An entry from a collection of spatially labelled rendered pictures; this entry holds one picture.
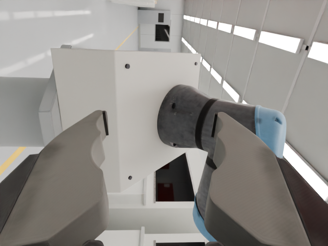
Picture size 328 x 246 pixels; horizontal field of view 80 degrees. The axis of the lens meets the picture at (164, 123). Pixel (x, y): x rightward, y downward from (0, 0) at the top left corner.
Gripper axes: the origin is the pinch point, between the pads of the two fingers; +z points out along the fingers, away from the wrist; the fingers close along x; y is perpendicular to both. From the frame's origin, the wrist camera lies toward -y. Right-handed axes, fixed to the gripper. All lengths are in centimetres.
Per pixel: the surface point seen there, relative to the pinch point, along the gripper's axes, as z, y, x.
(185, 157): 304, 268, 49
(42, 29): 179, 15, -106
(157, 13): 1281, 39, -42
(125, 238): 122, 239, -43
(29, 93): 25.8, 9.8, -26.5
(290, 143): 194, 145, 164
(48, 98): 17.9, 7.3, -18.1
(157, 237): 137, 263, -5
